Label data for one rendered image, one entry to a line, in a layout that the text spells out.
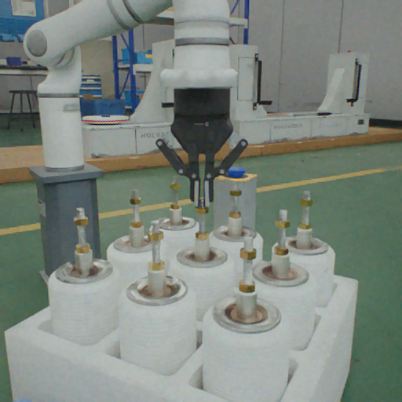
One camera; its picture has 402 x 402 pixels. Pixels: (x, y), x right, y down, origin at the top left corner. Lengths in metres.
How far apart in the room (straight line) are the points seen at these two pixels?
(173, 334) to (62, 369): 0.15
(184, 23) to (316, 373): 0.44
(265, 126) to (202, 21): 2.81
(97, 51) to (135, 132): 4.38
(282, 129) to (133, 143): 1.28
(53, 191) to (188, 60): 0.59
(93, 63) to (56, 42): 6.00
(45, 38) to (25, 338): 0.64
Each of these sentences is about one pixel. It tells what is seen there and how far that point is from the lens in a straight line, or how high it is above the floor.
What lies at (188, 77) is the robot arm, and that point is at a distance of 0.50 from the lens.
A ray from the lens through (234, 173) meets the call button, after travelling 0.87.
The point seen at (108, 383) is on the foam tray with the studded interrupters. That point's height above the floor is 0.17.
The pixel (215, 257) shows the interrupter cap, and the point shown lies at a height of 0.25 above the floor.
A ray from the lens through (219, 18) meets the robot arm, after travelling 0.55.
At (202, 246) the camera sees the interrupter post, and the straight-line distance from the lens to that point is 0.61.
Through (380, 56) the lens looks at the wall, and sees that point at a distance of 6.39.
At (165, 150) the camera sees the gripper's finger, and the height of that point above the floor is 0.41.
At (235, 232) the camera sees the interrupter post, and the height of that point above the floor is 0.26.
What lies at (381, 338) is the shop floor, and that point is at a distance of 0.98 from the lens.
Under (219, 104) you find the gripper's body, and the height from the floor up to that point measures 0.47.
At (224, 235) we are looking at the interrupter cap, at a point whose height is 0.25.
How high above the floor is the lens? 0.49
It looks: 15 degrees down
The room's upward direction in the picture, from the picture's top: straight up
